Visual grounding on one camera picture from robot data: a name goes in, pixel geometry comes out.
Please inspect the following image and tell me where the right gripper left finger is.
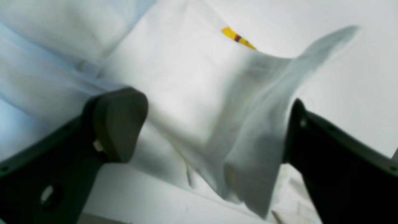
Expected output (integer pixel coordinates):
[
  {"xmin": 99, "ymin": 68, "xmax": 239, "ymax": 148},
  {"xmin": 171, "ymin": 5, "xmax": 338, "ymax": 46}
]
[{"xmin": 0, "ymin": 87, "xmax": 148, "ymax": 224}]

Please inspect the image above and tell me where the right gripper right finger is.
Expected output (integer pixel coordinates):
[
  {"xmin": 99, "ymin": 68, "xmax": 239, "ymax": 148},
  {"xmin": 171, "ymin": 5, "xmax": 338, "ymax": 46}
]
[{"xmin": 283, "ymin": 99, "xmax": 398, "ymax": 224}]

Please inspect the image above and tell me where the white printed T-shirt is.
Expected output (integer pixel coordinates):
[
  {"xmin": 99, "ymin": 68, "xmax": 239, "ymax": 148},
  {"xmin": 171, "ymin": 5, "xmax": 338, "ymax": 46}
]
[{"xmin": 1, "ymin": 0, "xmax": 359, "ymax": 218}]

